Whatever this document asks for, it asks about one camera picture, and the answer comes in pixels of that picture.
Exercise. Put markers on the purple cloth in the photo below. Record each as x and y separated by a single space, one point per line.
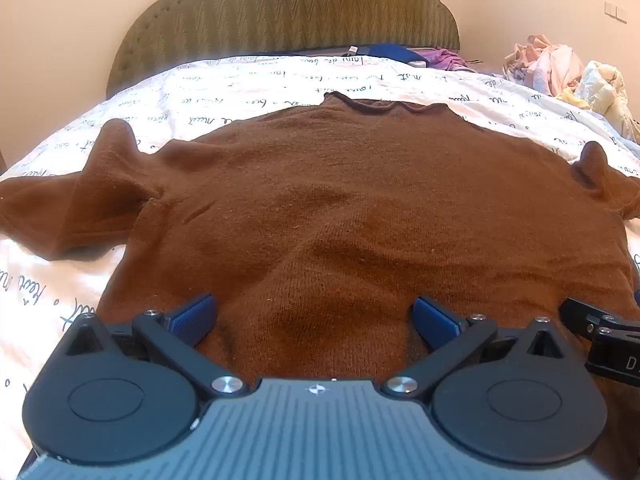
445 57

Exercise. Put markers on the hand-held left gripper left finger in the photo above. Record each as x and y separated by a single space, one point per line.
192 317

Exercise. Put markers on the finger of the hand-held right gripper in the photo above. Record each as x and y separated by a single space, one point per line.
582 312

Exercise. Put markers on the white script printed blanket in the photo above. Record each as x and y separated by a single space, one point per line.
250 85

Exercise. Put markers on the brown knit sweater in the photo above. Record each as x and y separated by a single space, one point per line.
350 220

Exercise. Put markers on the green upholstered headboard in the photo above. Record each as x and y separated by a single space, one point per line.
280 10

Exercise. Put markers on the blue cloth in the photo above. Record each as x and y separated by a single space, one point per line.
395 53

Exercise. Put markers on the yellow cloth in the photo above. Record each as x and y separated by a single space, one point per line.
572 101

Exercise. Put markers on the white wall switch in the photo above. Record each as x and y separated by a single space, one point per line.
615 11

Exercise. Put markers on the pink clothes pile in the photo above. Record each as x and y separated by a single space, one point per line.
542 62

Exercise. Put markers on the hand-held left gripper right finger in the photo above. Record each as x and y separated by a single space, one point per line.
435 317

